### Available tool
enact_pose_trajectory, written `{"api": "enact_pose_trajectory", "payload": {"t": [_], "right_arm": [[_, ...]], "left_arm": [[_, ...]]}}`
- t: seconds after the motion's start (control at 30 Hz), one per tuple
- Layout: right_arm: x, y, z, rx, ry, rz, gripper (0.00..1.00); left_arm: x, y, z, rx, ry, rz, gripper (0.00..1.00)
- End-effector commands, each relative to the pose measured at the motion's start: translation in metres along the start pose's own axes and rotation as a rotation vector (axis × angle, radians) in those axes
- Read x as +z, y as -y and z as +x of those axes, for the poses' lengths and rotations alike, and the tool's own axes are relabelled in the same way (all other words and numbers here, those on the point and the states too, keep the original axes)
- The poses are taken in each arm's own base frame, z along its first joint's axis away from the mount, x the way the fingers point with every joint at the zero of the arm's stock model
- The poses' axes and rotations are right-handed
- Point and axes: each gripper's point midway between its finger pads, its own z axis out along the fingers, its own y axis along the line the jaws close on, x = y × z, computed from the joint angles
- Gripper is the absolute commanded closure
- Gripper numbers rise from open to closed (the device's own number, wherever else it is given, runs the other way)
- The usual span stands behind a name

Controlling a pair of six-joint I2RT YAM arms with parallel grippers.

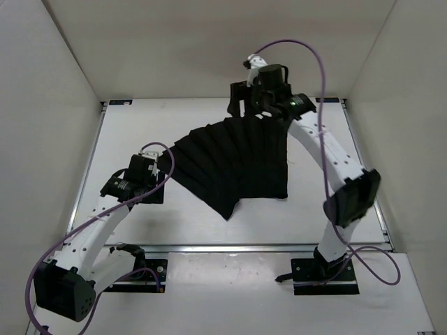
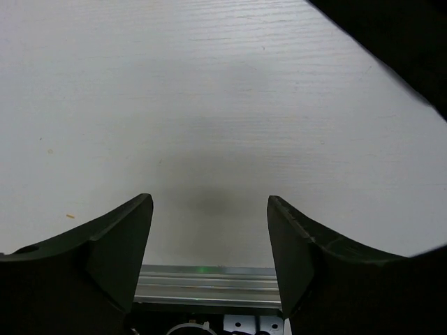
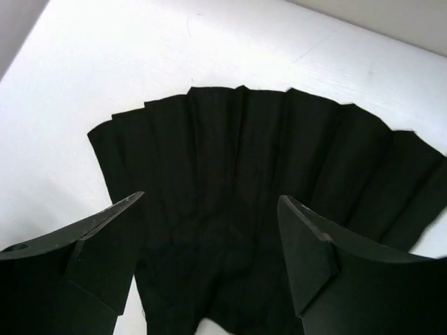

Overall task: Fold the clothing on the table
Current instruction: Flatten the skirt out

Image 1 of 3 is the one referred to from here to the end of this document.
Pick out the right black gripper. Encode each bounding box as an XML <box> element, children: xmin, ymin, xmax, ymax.
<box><xmin>229</xmin><ymin>80</ymin><xmax>274</xmax><ymax>120</ymax></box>

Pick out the black pleated skirt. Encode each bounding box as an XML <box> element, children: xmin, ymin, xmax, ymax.
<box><xmin>158</xmin><ymin>117</ymin><xmax>288</xmax><ymax>220</ymax></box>

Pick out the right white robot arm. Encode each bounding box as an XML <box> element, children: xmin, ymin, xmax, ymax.
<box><xmin>228</xmin><ymin>56</ymin><xmax>381</xmax><ymax>280</ymax></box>

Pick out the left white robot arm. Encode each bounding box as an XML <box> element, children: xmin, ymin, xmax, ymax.
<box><xmin>33</xmin><ymin>151</ymin><xmax>165</xmax><ymax>322</ymax></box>

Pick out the left blue corner label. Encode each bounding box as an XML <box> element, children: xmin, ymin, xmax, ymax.
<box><xmin>108</xmin><ymin>99</ymin><xmax>133</xmax><ymax>105</ymax></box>

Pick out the blue corner label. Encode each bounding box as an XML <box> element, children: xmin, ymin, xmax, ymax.
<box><xmin>108</xmin><ymin>99</ymin><xmax>133</xmax><ymax>105</ymax></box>
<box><xmin>315</xmin><ymin>97</ymin><xmax>340</xmax><ymax>103</ymax></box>

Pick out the right blue corner label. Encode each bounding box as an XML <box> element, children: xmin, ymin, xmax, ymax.
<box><xmin>315</xmin><ymin>97</ymin><xmax>340</xmax><ymax>103</ymax></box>

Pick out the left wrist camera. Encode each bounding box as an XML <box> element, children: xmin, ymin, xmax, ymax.
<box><xmin>138</xmin><ymin>150</ymin><xmax>160</xmax><ymax>170</ymax></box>

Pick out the aluminium front rail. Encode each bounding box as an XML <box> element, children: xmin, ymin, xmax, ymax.
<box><xmin>104</xmin><ymin>244</ymin><xmax>395</xmax><ymax>254</ymax></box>

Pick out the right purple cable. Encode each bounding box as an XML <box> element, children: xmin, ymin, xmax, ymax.
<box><xmin>254</xmin><ymin>38</ymin><xmax>402</xmax><ymax>285</ymax></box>

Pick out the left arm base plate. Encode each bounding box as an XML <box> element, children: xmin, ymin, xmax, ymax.
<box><xmin>105</xmin><ymin>253</ymin><xmax>168</xmax><ymax>294</ymax></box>

